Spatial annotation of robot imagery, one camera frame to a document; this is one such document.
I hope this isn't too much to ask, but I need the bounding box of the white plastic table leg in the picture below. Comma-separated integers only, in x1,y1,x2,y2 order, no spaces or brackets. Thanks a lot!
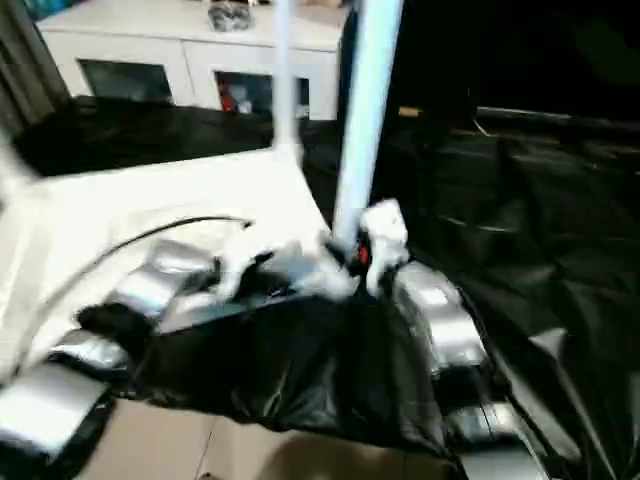
270,0,305,152
0,123,40,202
329,0,407,252

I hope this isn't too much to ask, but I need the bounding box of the white plastic table top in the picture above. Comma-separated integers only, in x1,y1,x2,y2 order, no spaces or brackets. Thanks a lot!
0,143,355,387

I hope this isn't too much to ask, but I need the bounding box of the black plastic mat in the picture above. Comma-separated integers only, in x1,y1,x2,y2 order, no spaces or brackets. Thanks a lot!
0,94,640,480

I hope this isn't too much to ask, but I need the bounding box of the white cabinet with glass doors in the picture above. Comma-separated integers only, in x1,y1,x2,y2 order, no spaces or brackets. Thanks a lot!
36,0,352,122

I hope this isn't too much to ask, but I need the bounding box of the black flat panel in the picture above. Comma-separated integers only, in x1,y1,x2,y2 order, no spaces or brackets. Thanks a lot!
473,105,640,127

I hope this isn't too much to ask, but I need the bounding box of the dark bundle of small parts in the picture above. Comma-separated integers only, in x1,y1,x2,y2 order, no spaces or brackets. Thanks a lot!
206,3,255,33

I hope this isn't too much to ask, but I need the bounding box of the grey and blue curtain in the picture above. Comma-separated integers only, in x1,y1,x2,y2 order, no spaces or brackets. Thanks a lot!
0,0,75,137

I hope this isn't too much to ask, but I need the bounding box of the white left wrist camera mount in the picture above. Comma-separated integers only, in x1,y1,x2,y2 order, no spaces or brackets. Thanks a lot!
208,233,282,302

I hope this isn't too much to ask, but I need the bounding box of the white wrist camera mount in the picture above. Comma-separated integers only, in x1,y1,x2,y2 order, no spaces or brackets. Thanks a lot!
356,197,412,292
208,233,282,302

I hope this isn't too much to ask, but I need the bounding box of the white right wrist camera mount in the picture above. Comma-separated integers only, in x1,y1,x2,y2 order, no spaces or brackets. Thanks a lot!
356,197,412,292

